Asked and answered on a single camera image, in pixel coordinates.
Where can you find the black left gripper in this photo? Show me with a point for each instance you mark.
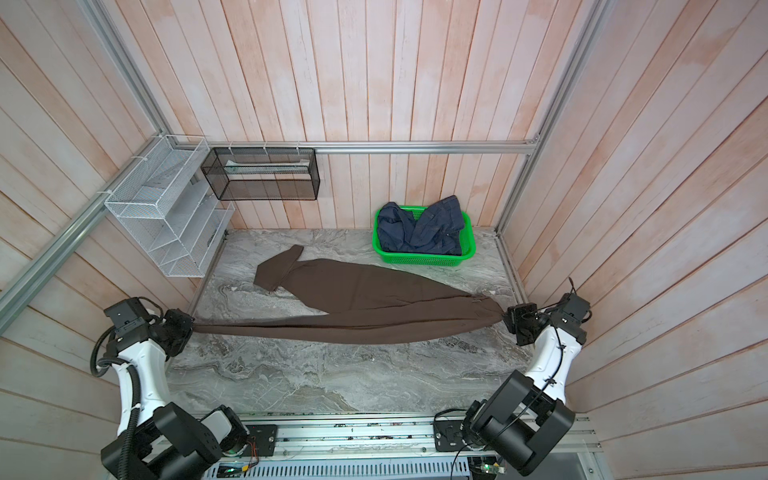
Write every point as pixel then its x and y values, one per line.
pixel 186 322

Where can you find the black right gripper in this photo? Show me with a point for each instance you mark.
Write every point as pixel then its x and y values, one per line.
pixel 515 316

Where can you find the brown trousers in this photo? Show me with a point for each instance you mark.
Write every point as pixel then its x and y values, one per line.
pixel 362 304

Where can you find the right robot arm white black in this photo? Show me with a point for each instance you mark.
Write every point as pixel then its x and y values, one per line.
pixel 527 416

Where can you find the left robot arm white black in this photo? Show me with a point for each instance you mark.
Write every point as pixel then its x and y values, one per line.
pixel 156 438

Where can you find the navy blue trousers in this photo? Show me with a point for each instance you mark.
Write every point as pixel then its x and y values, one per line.
pixel 435 232

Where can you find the green plastic basket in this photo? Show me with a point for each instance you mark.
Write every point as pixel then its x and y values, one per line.
pixel 466 240

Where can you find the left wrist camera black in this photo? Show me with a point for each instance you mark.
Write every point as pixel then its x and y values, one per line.
pixel 131 320

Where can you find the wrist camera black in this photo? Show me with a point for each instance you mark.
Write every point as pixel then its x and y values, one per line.
pixel 131 320
pixel 570 312

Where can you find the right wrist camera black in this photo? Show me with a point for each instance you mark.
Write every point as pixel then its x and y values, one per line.
pixel 570 312

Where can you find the white wire mesh shelf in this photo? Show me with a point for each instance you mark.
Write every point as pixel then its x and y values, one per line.
pixel 168 207

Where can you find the aluminium mounting rail base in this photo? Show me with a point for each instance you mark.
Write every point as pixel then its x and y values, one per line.
pixel 360 446

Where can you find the black mesh wall basket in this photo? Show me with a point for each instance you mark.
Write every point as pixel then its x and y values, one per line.
pixel 262 173

